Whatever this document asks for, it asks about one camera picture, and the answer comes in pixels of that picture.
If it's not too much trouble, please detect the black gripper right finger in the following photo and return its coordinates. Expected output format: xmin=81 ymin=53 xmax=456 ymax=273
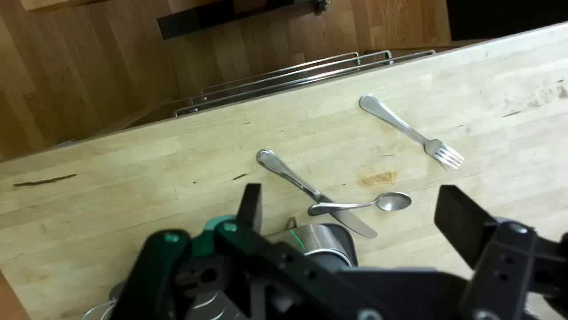
xmin=433 ymin=183 xmax=498 ymax=270

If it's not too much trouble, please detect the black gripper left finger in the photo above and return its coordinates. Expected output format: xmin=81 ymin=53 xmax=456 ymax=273
xmin=235 ymin=181 xmax=264 ymax=234

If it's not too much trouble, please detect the silver spoon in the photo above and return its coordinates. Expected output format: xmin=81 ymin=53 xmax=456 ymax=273
xmin=306 ymin=190 xmax=413 ymax=216

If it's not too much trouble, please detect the silver table knife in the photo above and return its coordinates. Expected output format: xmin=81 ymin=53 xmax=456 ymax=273
xmin=253 ymin=147 xmax=379 ymax=240

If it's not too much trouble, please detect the silver fork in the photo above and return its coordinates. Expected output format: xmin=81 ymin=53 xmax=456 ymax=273
xmin=358 ymin=92 xmax=466 ymax=172

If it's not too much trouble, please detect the steel wire dishrack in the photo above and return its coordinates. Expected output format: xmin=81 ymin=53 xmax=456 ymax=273
xmin=170 ymin=48 xmax=440 ymax=119

